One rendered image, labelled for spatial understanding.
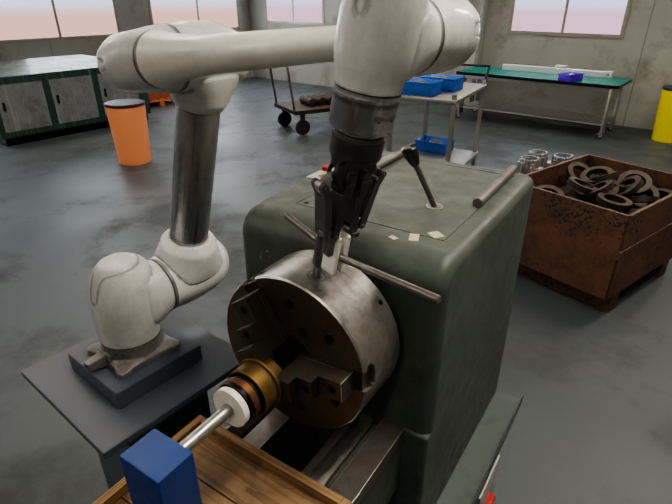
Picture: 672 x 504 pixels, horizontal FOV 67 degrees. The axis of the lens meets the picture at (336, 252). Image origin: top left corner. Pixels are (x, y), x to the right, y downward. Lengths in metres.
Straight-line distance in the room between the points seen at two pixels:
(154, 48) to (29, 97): 6.56
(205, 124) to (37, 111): 6.40
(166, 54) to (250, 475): 0.75
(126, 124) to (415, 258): 5.14
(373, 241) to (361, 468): 0.43
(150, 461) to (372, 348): 0.37
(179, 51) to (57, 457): 1.88
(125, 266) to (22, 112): 6.22
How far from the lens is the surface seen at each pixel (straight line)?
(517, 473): 2.26
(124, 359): 1.43
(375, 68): 0.64
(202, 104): 1.16
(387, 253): 0.92
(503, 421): 1.64
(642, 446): 2.56
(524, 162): 4.93
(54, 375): 1.59
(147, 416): 1.36
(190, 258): 1.38
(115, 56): 1.04
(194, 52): 0.90
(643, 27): 8.31
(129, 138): 5.91
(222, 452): 1.05
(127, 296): 1.33
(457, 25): 0.75
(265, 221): 1.07
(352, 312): 0.84
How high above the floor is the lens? 1.66
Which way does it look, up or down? 27 degrees down
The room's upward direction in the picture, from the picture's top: straight up
